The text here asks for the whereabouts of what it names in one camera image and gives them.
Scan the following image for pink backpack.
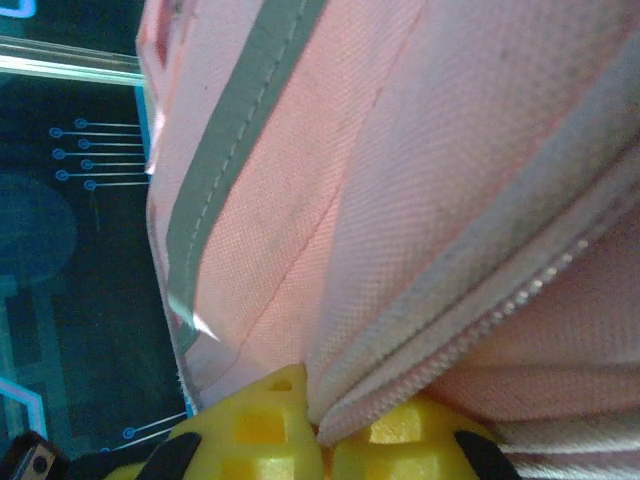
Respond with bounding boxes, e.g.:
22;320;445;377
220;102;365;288
134;0;640;480

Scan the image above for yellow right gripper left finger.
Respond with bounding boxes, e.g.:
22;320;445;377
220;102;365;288
104;363;324;480

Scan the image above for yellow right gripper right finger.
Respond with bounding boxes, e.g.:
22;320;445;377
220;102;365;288
329;397;524;480

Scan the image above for aluminium left table rail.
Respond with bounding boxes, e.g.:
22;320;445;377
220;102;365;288
0;35;146;87

